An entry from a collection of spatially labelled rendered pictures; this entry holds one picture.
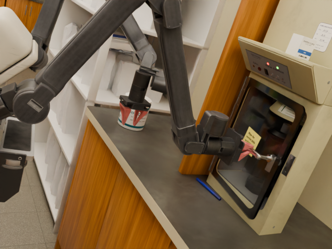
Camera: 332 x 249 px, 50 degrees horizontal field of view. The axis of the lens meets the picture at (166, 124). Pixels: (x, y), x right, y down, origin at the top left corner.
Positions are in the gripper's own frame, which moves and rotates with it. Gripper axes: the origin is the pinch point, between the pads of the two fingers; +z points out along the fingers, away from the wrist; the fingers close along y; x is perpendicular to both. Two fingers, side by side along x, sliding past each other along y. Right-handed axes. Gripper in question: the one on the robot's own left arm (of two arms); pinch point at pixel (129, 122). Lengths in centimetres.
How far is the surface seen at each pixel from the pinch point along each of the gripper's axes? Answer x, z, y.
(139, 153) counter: 6.3, 15.7, 12.0
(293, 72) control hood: -39, -37, 25
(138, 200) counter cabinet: -12.8, 25.4, 5.9
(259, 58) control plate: -24, -37, 25
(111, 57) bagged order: 91, -4, 27
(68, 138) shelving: 105, 59, 17
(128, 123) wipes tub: 29.7, 12.6, 16.3
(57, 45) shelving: 178, 14, 17
